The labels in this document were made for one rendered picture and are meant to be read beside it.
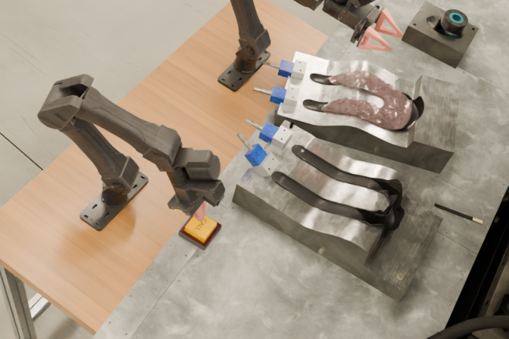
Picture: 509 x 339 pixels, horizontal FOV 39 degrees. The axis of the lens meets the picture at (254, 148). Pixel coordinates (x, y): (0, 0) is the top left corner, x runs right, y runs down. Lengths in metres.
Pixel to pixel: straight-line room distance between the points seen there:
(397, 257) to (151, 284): 0.62
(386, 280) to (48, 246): 0.84
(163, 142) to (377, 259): 0.63
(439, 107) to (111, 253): 1.01
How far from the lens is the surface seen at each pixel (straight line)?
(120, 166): 1.74
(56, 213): 1.88
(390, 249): 1.88
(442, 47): 2.39
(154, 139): 1.60
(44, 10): 3.46
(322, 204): 1.86
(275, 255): 1.85
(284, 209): 1.82
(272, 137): 1.92
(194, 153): 1.64
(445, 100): 2.17
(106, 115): 1.57
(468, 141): 2.25
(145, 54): 3.27
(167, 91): 2.11
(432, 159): 2.08
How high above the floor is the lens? 2.43
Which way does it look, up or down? 54 degrees down
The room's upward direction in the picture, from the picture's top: 16 degrees clockwise
